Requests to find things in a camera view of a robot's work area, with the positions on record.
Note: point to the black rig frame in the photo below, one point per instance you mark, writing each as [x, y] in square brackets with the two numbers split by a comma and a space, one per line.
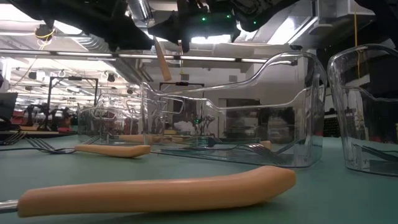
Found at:
[182, 83]
[74, 78]

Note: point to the person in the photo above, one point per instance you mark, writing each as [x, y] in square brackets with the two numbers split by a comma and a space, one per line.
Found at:
[184, 127]

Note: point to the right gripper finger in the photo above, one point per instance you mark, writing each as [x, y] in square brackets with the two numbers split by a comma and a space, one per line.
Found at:
[186, 42]
[168, 29]

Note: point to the long ceiling light strip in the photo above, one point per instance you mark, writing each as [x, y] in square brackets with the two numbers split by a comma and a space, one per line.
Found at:
[84, 54]

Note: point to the white ceiling unit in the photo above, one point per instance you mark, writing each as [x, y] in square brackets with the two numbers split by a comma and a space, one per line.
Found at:
[335, 7]

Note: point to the clear plastic bin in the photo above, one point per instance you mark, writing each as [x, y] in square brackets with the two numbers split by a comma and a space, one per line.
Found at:
[311, 109]
[348, 124]
[93, 124]

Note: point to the silver ventilation duct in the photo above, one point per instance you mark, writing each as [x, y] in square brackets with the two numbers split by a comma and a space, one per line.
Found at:
[130, 70]

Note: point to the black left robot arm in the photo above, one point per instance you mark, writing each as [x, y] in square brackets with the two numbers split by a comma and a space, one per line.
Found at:
[62, 15]

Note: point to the black fork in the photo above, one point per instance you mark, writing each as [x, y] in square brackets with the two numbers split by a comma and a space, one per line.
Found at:
[379, 153]
[14, 139]

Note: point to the green table mat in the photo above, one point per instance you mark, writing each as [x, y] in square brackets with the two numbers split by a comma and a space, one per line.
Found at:
[311, 199]

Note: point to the black monitor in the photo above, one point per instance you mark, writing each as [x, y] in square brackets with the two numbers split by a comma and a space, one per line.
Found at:
[7, 105]

